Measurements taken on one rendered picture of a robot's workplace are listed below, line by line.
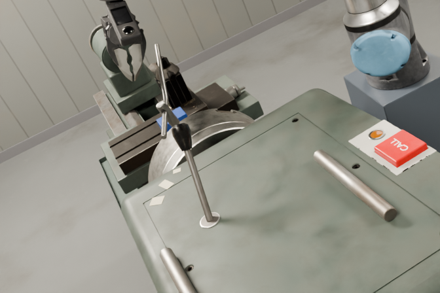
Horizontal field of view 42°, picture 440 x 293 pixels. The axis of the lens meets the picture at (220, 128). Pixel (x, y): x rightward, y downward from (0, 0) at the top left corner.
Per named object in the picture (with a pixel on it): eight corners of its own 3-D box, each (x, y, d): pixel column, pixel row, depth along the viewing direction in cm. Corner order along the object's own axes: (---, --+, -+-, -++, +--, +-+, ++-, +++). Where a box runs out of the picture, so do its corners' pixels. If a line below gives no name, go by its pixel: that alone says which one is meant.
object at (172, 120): (192, 140, 129) (164, 104, 123) (184, 145, 129) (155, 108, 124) (192, 135, 131) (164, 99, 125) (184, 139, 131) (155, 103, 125)
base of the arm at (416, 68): (407, 48, 147) (399, 14, 143) (443, 68, 134) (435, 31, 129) (355, 75, 146) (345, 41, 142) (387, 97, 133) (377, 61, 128)
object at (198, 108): (213, 118, 183) (207, 104, 181) (185, 133, 182) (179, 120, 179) (192, 97, 201) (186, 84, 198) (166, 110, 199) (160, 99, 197)
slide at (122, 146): (239, 109, 190) (235, 98, 188) (124, 175, 184) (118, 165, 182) (219, 91, 206) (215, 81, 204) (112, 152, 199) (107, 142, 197)
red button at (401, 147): (429, 152, 91) (427, 142, 90) (398, 171, 90) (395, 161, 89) (404, 137, 96) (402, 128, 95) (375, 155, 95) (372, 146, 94)
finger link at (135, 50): (141, 71, 142) (133, 36, 138) (147, 78, 137) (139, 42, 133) (128, 74, 141) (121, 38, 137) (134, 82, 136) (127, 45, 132)
